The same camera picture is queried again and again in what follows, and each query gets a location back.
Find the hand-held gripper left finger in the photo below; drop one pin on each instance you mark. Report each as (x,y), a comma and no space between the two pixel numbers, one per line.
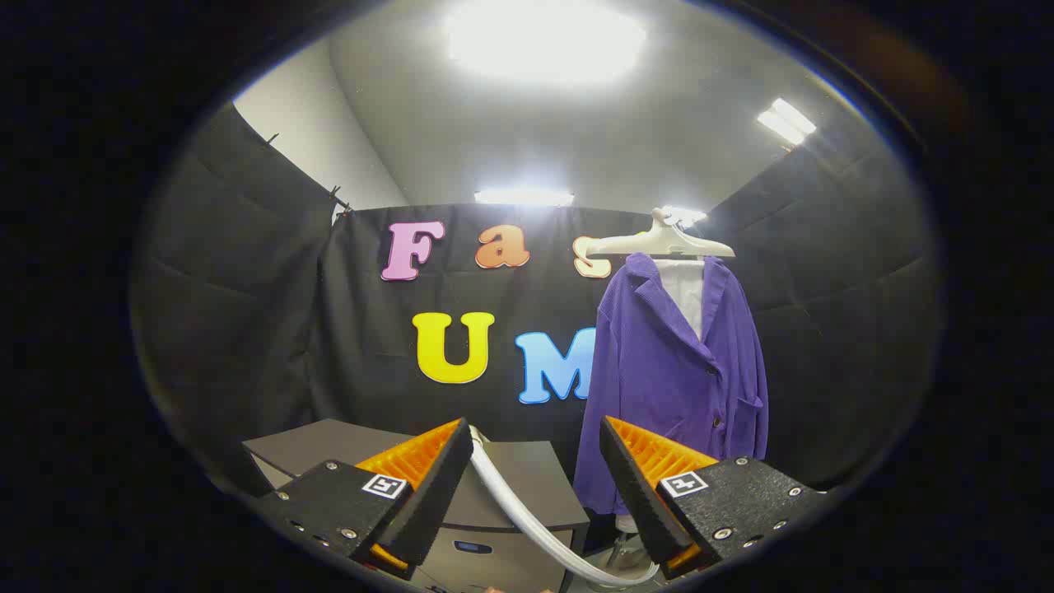
(428,502)

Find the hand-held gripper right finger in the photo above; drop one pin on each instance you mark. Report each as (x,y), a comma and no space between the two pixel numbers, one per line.
(638,502)

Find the white shirt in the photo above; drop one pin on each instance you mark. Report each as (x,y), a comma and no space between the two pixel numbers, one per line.
(683,288)

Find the white clothes hanger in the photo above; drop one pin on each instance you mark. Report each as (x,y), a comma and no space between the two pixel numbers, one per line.
(659,241)

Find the black backdrop cloth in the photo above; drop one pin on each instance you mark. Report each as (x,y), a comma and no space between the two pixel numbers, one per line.
(370,346)

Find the long ceiling light panel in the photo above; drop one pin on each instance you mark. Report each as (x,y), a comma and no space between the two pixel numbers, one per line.
(524,197)

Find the twin ceiling light panel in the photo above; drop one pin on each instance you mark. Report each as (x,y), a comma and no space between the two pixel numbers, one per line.
(786,121)

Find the large round ceiling light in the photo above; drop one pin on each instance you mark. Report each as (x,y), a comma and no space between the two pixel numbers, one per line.
(543,41)

